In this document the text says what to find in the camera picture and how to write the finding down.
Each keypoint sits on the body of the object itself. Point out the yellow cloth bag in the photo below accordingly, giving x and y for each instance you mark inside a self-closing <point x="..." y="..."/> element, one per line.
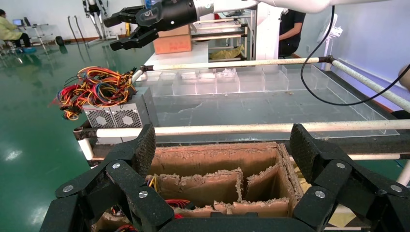
<point x="227" y="53"/>

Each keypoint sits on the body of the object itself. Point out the orange cardboard carton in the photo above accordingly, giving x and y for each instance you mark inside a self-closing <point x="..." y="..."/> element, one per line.
<point x="173" y="43"/>

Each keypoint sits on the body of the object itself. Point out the short cardboard divider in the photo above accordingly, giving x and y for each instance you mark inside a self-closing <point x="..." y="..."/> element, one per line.
<point x="256" y="209"/>

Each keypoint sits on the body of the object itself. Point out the background robot stand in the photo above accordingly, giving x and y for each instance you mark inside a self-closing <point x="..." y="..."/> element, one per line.
<point x="93" y="6"/>

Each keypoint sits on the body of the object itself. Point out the white work table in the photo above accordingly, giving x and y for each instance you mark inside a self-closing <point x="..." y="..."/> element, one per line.
<point x="179" y="58"/>

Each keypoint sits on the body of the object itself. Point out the seated person in yellow coat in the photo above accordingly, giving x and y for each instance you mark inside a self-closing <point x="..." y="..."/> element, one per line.
<point x="8" y="30"/>

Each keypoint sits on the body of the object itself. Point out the worn brown cardboard box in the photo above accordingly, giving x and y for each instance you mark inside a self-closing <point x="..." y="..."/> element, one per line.
<point x="208" y="157"/>

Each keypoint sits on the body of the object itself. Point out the person in black shirt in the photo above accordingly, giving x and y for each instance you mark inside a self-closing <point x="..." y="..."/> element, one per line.
<point x="290" y="32"/>

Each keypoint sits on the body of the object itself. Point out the metal shelf rack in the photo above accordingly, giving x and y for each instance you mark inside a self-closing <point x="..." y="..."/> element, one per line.
<point x="221" y="34"/>

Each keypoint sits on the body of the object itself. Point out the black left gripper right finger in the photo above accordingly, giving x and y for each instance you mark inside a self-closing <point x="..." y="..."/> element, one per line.
<point x="346" y="192"/>

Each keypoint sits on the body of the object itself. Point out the white standing fan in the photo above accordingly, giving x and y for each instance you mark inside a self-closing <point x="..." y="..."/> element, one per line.
<point x="334" y="32"/>

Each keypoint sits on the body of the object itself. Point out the cardboard cross divider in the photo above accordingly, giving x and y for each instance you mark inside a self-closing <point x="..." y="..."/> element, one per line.
<point x="266" y="185"/>

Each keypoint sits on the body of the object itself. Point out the white cart leg pipe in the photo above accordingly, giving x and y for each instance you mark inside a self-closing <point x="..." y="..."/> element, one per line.
<point x="86" y="149"/>
<point x="404" y="174"/>

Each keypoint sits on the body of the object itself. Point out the clear acrylic divider tray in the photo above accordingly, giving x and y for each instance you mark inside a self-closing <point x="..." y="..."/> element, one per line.
<point x="250" y="83"/>

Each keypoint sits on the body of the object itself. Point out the long cardboard divider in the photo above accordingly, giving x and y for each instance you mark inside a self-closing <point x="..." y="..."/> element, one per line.
<point x="205" y="189"/>

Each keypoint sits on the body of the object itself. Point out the white cart rail pipe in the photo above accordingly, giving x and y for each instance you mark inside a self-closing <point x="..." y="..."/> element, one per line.
<point x="237" y="63"/>
<point x="137" y="75"/>
<point x="371" y="85"/>
<point x="374" y="156"/>
<point x="224" y="129"/>

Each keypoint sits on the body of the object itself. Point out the small laptop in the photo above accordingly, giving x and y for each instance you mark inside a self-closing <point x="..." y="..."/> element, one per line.
<point x="18" y="22"/>

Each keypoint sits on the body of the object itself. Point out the white cabinet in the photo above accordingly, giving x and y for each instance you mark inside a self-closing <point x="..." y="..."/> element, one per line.
<point x="267" y="32"/>

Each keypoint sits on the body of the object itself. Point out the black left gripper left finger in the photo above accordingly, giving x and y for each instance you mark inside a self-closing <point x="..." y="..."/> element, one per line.
<point x="105" y="192"/>

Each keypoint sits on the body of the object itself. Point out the black round wheel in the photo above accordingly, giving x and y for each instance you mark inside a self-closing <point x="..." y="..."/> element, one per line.
<point x="59" y="41"/>

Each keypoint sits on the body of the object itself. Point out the pale yellow sheet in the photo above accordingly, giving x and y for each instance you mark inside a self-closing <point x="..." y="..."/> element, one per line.
<point x="342" y="217"/>

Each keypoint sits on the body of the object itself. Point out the black pipe joint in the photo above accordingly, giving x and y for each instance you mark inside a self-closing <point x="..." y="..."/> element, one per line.
<point x="146" y="68"/>
<point x="84" y="133"/>
<point x="326" y="59"/>

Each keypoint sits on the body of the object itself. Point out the white pipe rail frame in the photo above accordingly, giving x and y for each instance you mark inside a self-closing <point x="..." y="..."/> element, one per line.
<point x="368" y="144"/>

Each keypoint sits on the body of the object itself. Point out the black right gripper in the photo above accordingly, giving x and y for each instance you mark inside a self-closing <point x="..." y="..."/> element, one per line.
<point x="169" y="14"/>

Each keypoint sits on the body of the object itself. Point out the small metal frame table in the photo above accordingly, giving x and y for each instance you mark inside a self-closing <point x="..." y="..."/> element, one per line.
<point x="36" y="26"/>

